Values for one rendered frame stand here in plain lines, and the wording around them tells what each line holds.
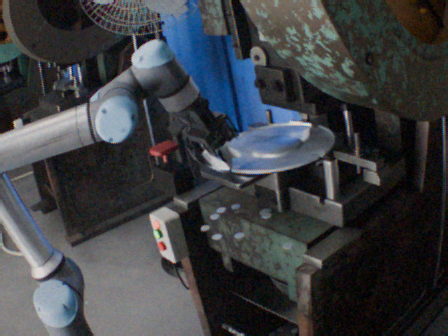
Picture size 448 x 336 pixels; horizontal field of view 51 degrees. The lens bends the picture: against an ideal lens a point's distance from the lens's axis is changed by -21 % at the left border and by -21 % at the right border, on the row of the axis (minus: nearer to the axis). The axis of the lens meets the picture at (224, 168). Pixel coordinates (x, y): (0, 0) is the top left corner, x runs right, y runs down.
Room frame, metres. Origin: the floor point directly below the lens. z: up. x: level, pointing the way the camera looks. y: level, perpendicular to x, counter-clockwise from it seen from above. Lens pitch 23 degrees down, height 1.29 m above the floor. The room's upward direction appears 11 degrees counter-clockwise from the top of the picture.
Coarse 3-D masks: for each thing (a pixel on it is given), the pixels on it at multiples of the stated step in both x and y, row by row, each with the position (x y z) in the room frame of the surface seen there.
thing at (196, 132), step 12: (192, 108) 1.07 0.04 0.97; (204, 108) 1.07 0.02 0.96; (192, 120) 1.10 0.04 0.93; (204, 120) 1.09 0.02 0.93; (216, 120) 1.10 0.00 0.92; (192, 132) 1.10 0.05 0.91; (204, 132) 1.08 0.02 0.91; (216, 132) 1.08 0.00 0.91; (228, 132) 1.10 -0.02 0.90; (192, 144) 1.11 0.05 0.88; (204, 144) 1.09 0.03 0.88; (216, 144) 1.08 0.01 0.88; (216, 156) 1.07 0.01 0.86
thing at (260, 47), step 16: (256, 32) 1.31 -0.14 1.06; (256, 48) 1.31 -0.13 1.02; (272, 48) 1.28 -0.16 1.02; (256, 64) 1.32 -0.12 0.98; (272, 64) 1.29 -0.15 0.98; (256, 80) 1.28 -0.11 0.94; (272, 80) 1.25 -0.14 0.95; (288, 80) 1.23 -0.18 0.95; (304, 80) 1.22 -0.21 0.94; (272, 96) 1.26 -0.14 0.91; (288, 96) 1.22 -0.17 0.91; (304, 96) 1.22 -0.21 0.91; (320, 96) 1.25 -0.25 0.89
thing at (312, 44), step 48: (240, 0) 0.86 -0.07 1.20; (288, 0) 0.77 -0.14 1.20; (336, 0) 0.74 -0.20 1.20; (384, 0) 0.82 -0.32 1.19; (288, 48) 0.86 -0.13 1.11; (336, 48) 0.76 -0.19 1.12; (384, 48) 0.80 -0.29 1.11; (432, 48) 0.91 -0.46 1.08; (336, 96) 0.94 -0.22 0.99; (384, 96) 0.78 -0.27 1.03; (432, 96) 0.89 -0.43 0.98
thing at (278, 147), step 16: (256, 128) 1.40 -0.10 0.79; (272, 128) 1.38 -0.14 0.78; (288, 128) 1.36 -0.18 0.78; (304, 128) 1.34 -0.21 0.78; (320, 128) 1.32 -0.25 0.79; (240, 144) 1.32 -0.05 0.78; (256, 144) 1.28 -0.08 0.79; (272, 144) 1.26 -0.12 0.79; (288, 144) 1.24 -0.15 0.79; (304, 144) 1.23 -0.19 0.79; (320, 144) 1.21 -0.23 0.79; (240, 160) 1.21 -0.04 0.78; (256, 160) 1.19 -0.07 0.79; (272, 160) 1.18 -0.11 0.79; (288, 160) 1.16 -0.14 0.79; (304, 160) 1.14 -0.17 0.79
